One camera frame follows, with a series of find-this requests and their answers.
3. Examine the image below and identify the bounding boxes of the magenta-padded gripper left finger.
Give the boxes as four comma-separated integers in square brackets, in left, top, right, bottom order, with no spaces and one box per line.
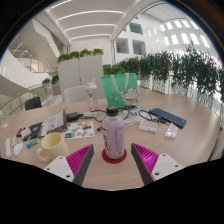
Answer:
[43,143,95,187]

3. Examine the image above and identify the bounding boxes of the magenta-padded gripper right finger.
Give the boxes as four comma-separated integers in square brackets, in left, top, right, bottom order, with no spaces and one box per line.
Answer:
[130,143,184,186]

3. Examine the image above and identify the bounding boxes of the purple drink bottle black cap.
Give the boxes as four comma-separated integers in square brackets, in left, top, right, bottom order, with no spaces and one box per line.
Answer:
[101,106,126,160]

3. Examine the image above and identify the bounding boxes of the clear plastic water bottle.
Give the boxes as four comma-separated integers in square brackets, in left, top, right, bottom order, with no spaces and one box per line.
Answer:
[84,78,100,113]

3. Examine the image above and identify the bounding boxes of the pale yellow mug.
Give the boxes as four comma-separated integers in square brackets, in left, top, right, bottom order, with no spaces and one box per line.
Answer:
[36,132,71,163]

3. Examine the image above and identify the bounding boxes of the small clear plastic box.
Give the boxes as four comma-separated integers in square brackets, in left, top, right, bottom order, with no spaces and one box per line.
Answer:
[164,122,179,140]

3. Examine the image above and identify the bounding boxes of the small teal cylinder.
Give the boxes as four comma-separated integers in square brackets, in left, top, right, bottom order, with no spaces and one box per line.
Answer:
[25,138,39,149]

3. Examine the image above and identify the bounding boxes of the colourful sticker sheet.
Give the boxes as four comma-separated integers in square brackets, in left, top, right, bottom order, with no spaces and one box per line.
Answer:
[63,120,95,140]

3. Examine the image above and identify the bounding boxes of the small white flat packet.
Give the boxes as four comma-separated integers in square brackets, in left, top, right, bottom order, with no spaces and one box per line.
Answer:
[138,119,159,134]

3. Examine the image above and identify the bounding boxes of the dark book with white page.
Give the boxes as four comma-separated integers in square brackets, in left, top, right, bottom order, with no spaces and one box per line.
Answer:
[29,109,68,138]

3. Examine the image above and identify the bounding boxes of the white charger block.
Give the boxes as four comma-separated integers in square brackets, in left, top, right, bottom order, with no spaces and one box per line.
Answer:
[20,128,33,141]

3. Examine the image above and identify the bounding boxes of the dark blue keyboard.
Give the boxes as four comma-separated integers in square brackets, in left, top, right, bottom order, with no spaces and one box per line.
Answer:
[148,107,188,129]

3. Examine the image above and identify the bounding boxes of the flat round red coaster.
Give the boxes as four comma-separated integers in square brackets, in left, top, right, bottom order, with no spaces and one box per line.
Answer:
[101,148,128,164]

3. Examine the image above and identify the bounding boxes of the black power adapter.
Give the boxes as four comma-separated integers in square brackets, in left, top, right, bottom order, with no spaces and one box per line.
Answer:
[65,111,84,123]

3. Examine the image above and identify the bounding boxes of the small black red case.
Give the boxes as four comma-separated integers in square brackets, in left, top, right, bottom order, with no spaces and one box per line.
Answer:
[15,126,26,138]

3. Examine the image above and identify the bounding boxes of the black chair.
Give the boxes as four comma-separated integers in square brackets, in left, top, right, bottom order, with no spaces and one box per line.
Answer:
[24,96,43,111]

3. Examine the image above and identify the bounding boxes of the white chair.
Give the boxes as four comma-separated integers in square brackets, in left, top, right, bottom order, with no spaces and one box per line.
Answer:
[63,84,88,104]

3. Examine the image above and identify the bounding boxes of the small potted plants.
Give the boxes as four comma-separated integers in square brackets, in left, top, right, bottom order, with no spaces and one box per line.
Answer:
[41,74,60,86]

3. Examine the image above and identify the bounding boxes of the green tote bag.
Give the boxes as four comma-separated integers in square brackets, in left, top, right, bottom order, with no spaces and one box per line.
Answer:
[100,72,139,109]

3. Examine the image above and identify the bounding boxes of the white cabinet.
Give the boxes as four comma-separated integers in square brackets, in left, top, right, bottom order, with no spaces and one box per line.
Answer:
[57,54,106,101]

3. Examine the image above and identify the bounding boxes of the green hedge along railing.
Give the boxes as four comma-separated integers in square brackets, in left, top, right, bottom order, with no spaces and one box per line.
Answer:
[103,44,224,101]

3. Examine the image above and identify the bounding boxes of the green plants atop cabinet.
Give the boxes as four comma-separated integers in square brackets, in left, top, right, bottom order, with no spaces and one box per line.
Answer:
[56,48,105,64]

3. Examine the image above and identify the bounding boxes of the ceiling strip lights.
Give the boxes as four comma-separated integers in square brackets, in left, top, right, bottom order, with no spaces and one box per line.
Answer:
[49,0,124,40]

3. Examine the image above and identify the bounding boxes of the tangled black cables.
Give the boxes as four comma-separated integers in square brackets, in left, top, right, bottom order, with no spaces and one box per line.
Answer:
[89,105,158,126]

